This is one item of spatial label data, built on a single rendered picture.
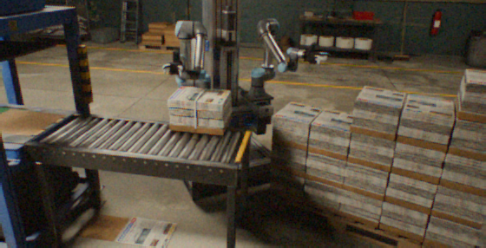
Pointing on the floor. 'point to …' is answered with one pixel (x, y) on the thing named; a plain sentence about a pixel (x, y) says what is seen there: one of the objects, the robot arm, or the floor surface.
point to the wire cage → (62, 24)
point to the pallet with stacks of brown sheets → (160, 37)
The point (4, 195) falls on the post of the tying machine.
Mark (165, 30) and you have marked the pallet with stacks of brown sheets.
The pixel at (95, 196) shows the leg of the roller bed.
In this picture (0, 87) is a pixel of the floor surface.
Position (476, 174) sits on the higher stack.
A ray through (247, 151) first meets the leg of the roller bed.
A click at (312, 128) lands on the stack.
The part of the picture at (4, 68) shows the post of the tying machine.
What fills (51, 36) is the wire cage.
